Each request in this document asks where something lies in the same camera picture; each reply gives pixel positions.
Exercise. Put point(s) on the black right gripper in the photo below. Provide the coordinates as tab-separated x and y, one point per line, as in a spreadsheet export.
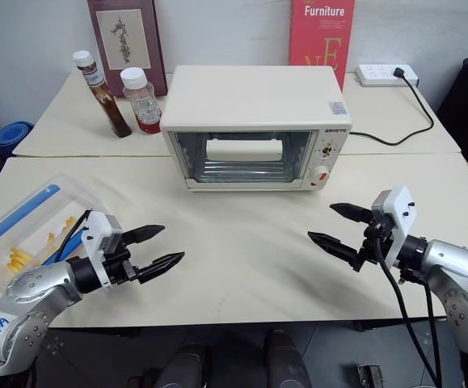
377	244

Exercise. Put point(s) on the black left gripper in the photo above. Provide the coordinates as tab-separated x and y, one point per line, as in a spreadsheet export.
117	264

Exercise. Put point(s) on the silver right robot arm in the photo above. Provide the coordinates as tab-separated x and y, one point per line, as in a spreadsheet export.
452	258

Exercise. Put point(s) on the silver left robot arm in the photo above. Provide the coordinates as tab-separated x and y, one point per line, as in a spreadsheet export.
27	291

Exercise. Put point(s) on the cream white toaster oven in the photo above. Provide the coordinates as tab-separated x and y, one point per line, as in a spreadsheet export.
254	101

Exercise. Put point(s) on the yellow french fry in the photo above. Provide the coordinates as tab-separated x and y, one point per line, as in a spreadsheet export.
20	255
14	264
50	238
70	222

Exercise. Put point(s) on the dark rounded shape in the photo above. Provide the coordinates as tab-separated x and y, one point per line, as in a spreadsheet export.
284	359
185	365

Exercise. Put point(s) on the clear plastic box blue latches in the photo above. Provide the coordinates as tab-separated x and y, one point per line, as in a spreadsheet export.
27	210

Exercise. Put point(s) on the short ketchup bottle white cap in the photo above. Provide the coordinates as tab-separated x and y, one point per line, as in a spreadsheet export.
142	109

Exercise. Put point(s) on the tall dark sauce bottle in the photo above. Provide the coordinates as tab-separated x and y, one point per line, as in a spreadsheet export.
106	101

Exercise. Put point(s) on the white power strip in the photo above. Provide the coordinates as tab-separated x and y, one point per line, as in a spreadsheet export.
379	74

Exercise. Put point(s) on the blue rolled mat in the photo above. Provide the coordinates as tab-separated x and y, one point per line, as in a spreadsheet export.
11	137

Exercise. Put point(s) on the red furniture book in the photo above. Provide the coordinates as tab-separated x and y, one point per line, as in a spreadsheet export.
322	36

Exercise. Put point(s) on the brown book with plant picture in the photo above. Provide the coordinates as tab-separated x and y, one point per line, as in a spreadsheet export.
132	44

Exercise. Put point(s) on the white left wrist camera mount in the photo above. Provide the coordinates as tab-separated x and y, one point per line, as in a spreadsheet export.
94	234

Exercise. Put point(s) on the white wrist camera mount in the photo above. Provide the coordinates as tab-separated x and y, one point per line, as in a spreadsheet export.
401	214
94	234

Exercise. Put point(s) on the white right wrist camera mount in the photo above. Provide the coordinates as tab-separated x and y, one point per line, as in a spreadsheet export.
401	214

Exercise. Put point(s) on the small dark metal bracket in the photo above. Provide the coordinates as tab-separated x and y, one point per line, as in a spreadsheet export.
369	376

